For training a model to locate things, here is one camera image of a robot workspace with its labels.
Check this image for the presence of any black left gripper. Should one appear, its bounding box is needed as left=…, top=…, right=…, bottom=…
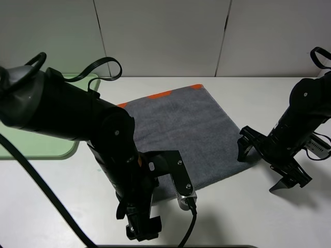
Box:
left=87, top=142, right=162, bottom=242

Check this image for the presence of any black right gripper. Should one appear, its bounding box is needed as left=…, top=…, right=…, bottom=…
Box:
left=237, top=126, right=314, bottom=193

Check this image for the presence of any grey towel with orange pattern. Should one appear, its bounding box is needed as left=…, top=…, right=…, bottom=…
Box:
left=121, top=85, right=260, bottom=191

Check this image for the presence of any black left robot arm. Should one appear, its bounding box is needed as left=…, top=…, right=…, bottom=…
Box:
left=1, top=65, right=162, bottom=241

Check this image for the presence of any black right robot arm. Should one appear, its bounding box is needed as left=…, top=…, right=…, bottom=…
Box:
left=237, top=73, right=330, bottom=192

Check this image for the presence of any green plastic tray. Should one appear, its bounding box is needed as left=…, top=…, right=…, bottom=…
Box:
left=1, top=73, right=99, bottom=160

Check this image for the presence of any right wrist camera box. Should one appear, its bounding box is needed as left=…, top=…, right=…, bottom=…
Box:
left=304, top=133, right=330, bottom=161

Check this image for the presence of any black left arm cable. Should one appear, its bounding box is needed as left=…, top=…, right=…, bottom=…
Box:
left=0, top=52, right=198, bottom=248

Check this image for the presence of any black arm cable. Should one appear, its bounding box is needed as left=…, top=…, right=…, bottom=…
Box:
left=310, top=46, right=331, bottom=70
left=0, top=52, right=198, bottom=248

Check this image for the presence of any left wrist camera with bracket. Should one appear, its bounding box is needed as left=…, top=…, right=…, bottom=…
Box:
left=144, top=150, right=197, bottom=215

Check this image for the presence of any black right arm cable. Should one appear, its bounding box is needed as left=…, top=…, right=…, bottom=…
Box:
left=310, top=46, right=331, bottom=70

